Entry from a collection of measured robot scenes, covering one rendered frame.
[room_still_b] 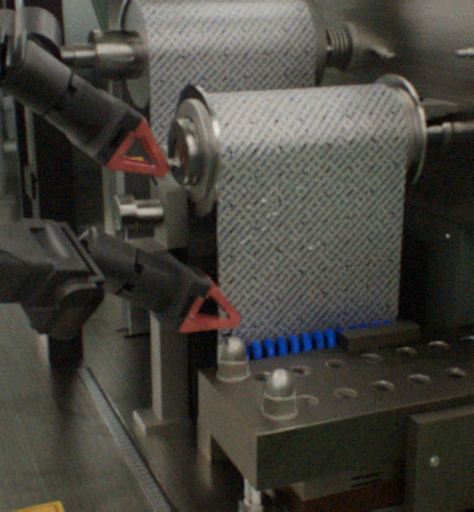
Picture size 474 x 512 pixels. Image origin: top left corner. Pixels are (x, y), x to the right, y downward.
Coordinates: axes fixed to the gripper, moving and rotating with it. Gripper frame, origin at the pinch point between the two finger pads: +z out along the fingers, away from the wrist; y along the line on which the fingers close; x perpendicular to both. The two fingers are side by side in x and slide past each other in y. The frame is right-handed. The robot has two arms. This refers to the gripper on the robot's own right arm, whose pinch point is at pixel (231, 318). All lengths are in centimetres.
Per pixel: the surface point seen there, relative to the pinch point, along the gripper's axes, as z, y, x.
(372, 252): 12.4, 0.3, 14.2
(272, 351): 4.6, 3.7, -1.0
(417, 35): 11.5, -12.9, 41.3
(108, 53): -19.0, -27.8, 20.7
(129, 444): -1.0, -5.8, -19.8
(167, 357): -1.0, -7.8, -8.8
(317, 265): 6.5, 0.3, 9.9
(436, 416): 13.8, 21.4, 2.7
